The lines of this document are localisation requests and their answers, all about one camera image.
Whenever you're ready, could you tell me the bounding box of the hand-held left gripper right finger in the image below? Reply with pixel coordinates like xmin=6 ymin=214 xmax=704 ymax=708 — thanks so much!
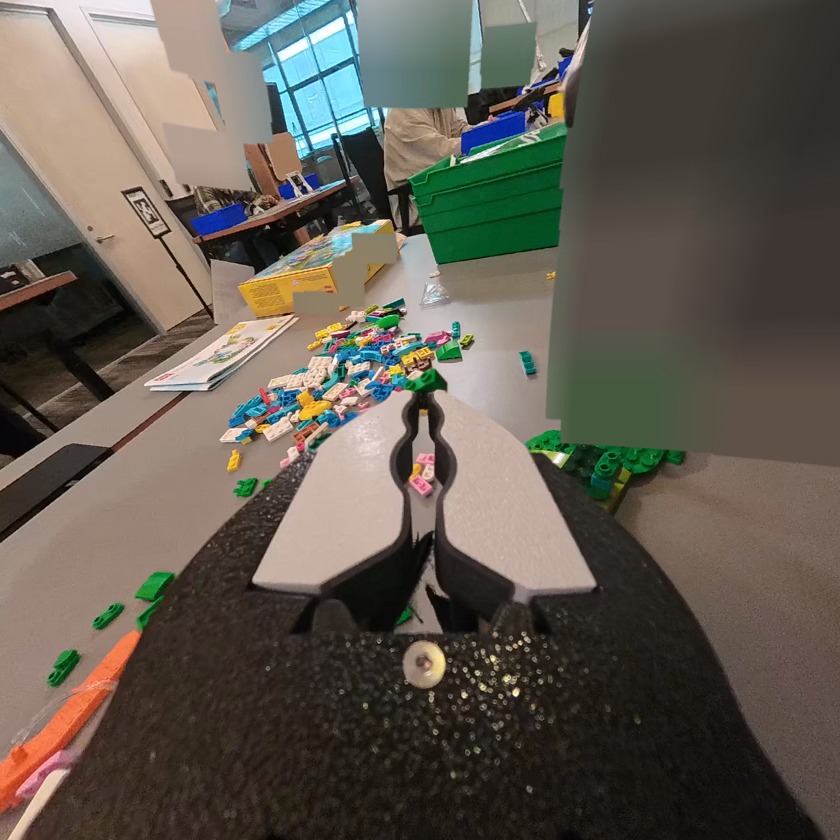
xmin=430 ymin=392 xmax=598 ymax=634

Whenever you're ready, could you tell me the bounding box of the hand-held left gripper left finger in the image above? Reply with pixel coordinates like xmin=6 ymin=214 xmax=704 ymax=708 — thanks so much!
xmin=252 ymin=392 xmax=427 ymax=634

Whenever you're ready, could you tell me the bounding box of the green toy brick model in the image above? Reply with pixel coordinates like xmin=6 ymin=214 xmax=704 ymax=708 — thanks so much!
xmin=528 ymin=430 xmax=686 ymax=514

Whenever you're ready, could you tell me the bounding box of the pile of colourful toy bricks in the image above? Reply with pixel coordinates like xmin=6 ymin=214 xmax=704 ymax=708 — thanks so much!
xmin=220 ymin=298 xmax=476 ymax=473

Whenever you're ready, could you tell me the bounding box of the yellow toy set box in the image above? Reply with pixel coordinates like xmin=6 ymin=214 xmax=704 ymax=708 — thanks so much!
xmin=238 ymin=220 xmax=400 ymax=319

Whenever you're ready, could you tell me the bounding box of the dark boxed set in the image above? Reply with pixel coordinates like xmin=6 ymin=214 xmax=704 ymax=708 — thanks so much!
xmin=0 ymin=260 xmax=43 ymax=294

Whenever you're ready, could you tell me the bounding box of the scatter of green toy bricks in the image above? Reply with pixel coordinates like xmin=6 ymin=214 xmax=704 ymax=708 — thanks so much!
xmin=46 ymin=478 xmax=273 ymax=689

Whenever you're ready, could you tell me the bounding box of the flat instruction booklet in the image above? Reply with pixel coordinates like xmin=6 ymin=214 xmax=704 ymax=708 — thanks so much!
xmin=144 ymin=315 xmax=299 ymax=392

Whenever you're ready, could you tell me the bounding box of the green storage bin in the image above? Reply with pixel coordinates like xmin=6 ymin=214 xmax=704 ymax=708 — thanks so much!
xmin=408 ymin=123 xmax=568 ymax=265

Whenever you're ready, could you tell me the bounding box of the long wooden-edged table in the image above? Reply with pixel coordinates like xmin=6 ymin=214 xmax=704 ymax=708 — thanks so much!
xmin=193 ymin=177 xmax=362 ymax=263
xmin=0 ymin=271 xmax=116 ymax=421

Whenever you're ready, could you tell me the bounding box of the orange brick separator tool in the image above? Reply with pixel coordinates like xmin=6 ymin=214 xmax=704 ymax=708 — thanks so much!
xmin=0 ymin=629 xmax=142 ymax=811

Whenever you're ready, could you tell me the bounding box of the black office chair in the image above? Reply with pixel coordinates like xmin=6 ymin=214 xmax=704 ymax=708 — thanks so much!
xmin=331 ymin=128 xmax=395 ymax=231

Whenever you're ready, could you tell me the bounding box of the black white marker tag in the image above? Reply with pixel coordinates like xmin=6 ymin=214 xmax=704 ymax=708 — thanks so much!
xmin=121 ymin=185 xmax=173 ymax=237

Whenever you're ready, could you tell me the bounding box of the black table cable cover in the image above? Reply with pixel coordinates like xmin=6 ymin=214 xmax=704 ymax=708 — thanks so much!
xmin=0 ymin=444 xmax=114 ymax=534

